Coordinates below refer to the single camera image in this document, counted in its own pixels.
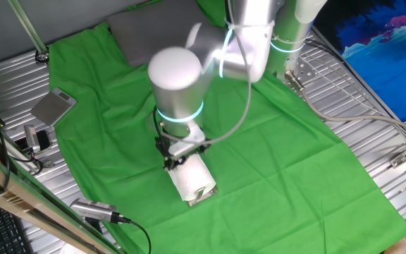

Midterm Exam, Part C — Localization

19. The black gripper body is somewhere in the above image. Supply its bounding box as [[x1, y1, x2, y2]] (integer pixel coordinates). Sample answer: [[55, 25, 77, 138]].
[[165, 142, 208, 169]]

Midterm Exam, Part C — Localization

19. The black camera stand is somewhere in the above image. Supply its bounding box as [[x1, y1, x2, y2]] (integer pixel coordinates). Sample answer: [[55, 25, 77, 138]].
[[84, 217, 104, 234]]

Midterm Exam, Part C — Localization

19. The thin black camera cable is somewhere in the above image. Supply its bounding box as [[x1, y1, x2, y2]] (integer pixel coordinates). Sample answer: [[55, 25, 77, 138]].
[[11, 147, 45, 176]]

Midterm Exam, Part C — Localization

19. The grey flat pad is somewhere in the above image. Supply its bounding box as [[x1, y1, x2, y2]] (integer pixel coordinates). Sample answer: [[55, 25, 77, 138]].
[[107, 0, 225, 68]]

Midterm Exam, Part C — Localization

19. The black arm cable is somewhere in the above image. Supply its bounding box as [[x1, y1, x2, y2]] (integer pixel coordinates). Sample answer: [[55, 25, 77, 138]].
[[152, 108, 165, 142]]

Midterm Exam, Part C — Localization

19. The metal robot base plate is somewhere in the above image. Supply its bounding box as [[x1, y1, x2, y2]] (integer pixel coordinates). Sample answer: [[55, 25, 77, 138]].
[[283, 52, 316, 85]]

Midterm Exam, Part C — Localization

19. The blue painted picture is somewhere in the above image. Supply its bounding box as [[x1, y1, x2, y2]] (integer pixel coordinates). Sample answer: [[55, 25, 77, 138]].
[[312, 0, 406, 123]]

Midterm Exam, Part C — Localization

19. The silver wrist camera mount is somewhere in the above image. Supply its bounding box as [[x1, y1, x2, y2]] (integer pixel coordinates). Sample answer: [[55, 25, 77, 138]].
[[155, 121, 207, 159]]

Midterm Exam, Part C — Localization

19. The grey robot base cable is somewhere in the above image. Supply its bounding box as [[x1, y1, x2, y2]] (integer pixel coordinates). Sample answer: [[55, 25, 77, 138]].
[[285, 70, 406, 142]]

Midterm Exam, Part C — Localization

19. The black clamp bracket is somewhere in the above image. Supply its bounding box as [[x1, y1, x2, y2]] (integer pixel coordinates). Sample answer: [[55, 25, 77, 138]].
[[14, 129, 52, 153]]

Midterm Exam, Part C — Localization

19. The aluminium frame strut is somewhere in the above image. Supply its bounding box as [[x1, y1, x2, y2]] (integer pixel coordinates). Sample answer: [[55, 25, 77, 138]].
[[7, 0, 51, 64]]

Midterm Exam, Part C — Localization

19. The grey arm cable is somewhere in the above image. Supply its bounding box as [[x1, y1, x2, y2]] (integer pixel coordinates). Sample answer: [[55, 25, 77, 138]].
[[147, 0, 253, 145]]

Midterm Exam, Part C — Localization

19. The green cloth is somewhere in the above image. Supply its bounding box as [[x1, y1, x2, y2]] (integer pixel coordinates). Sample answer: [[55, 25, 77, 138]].
[[47, 0, 406, 254]]

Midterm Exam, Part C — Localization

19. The silver ribbed camera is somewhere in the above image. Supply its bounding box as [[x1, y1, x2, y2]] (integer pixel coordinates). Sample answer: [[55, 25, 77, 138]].
[[69, 198, 121, 224]]

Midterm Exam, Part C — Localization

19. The small silver camera on mount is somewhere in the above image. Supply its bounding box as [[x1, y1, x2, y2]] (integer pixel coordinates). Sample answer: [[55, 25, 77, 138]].
[[23, 124, 42, 153]]

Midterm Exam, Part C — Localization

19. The silver digital kitchen scale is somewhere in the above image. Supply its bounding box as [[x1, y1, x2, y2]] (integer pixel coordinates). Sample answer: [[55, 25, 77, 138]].
[[30, 87, 78, 127]]

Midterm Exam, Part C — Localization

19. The aluminium frame bar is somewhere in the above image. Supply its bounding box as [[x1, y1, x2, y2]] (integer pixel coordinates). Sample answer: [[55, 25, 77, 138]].
[[0, 144, 119, 254]]

